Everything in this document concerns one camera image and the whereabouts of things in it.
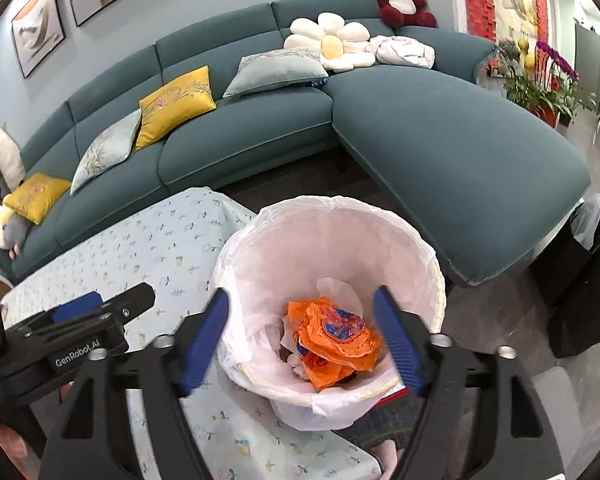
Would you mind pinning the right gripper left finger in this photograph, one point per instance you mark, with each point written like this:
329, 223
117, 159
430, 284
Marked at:
93, 437

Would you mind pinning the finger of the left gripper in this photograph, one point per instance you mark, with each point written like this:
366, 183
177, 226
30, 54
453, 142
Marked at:
77, 307
117, 310

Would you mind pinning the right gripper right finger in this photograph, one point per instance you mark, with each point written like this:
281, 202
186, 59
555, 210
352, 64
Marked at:
512, 436

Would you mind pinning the orange snack wrapper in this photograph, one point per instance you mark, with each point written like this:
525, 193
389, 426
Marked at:
320, 373
335, 335

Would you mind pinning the white tissue paper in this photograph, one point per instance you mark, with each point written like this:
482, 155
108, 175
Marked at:
339, 293

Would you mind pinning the white lined trash bin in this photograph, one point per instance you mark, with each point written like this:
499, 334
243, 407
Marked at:
301, 279

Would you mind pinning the person's left hand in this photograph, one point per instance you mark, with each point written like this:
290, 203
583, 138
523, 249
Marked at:
19, 453

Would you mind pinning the floral light blue tablecloth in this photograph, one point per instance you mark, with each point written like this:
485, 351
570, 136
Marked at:
173, 247

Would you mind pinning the grey cream plush toy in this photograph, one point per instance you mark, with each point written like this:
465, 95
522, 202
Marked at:
13, 231

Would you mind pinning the yellow cushion left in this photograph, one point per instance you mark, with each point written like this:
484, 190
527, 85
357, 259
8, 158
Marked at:
35, 198

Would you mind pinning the yellow cushion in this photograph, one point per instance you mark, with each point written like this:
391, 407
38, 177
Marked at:
183, 98
35, 198

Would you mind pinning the light blue floral cushion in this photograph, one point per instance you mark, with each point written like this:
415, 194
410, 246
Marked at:
110, 148

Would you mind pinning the black bin with bag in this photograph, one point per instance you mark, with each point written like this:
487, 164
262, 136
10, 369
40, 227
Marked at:
567, 273

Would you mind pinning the white long plush toy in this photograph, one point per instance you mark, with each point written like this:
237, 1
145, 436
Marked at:
11, 164

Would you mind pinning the yellow cushion centre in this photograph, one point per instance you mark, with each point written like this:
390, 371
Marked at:
183, 98

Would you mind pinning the teal sectional sofa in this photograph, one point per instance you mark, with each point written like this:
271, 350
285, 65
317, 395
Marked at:
482, 180

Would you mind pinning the grey green cushion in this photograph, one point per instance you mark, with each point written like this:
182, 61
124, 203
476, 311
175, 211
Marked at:
276, 69

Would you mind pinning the daisy flower pillow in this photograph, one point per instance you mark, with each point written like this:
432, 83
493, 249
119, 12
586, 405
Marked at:
341, 46

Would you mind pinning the potted orchid plant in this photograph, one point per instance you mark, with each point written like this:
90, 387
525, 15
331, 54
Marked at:
542, 81

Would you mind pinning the white pink folded blanket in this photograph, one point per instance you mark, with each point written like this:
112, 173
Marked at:
402, 51

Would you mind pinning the framed wall art left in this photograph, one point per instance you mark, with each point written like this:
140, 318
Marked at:
37, 30

